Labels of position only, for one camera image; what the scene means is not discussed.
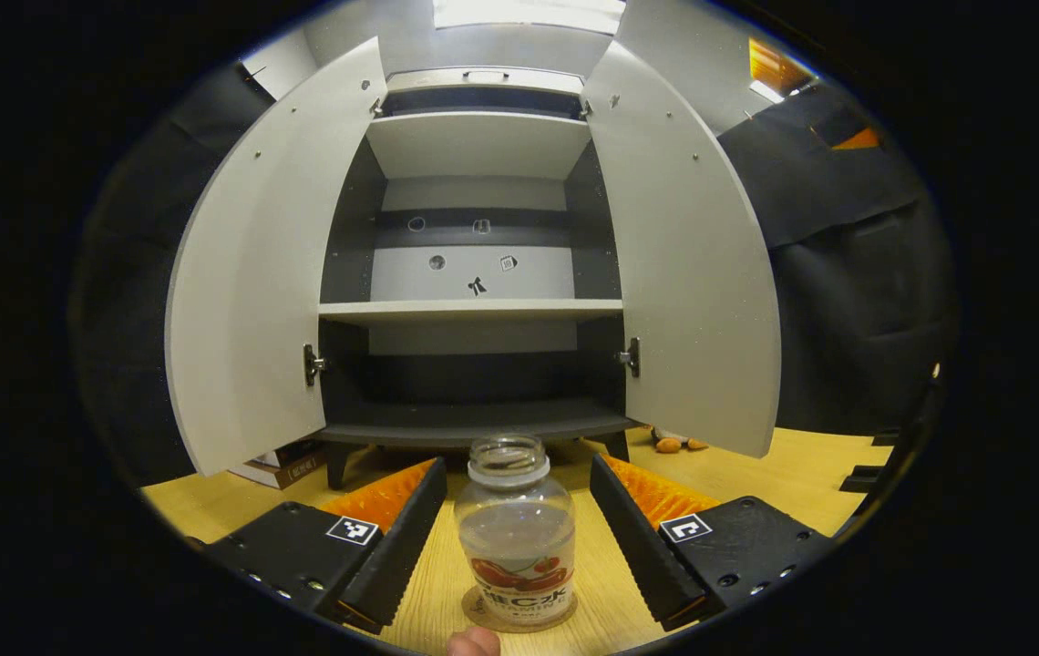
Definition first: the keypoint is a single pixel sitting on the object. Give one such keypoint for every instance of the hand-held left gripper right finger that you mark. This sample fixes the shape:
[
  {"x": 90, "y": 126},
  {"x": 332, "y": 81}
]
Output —
[{"x": 633, "y": 538}]

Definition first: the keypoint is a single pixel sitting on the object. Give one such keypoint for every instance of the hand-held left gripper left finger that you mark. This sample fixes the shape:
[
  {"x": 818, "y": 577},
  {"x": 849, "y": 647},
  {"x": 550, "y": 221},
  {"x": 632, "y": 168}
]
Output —
[{"x": 406, "y": 538}]

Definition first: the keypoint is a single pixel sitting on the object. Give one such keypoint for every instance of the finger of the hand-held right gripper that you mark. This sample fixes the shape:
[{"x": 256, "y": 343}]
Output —
[
  {"x": 887, "y": 438},
  {"x": 861, "y": 479}
]

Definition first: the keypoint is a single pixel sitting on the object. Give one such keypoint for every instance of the round brown coaster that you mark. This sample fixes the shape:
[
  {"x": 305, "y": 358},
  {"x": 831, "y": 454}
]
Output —
[{"x": 472, "y": 609}]

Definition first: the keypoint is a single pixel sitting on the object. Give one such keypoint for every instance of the clear bottle with red label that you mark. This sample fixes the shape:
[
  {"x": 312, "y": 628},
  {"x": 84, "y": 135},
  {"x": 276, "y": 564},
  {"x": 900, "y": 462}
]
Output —
[{"x": 515, "y": 528}]

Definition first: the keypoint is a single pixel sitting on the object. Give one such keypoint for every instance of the grey cabinet door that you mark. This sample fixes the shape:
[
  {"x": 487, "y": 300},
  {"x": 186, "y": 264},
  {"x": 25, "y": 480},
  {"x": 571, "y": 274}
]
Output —
[
  {"x": 273, "y": 273},
  {"x": 693, "y": 273}
]

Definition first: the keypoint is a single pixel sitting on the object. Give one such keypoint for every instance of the grey cabinet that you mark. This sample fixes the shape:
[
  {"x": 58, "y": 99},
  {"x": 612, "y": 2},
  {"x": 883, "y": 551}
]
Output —
[{"x": 474, "y": 146}]

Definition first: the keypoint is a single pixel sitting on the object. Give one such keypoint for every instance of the grey cabinet drawer front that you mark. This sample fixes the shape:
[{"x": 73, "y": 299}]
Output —
[{"x": 428, "y": 82}]

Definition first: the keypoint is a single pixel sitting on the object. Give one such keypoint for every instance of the penguin plush toy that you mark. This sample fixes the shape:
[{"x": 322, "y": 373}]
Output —
[{"x": 668, "y": 445}]

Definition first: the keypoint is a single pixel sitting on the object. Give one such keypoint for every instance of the stack of books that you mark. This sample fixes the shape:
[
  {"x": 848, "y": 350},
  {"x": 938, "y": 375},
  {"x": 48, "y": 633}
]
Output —
[{"x": 282, "y": 466}]

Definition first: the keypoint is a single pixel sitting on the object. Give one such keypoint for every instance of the large ceiling light panel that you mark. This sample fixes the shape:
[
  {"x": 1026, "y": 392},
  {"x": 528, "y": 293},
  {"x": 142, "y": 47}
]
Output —
[{"x": 529, "y": 13}]

